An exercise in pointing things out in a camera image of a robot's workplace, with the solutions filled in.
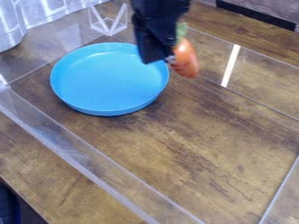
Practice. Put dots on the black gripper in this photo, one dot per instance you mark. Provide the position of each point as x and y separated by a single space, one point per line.
155 18

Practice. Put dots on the orange toy carrot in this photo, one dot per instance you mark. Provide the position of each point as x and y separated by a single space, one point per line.
186 64

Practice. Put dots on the blue round tray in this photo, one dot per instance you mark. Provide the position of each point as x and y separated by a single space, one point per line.
102 80

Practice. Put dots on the clear acrylic enclosure wall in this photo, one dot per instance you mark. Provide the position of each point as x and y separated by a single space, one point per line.
206 157

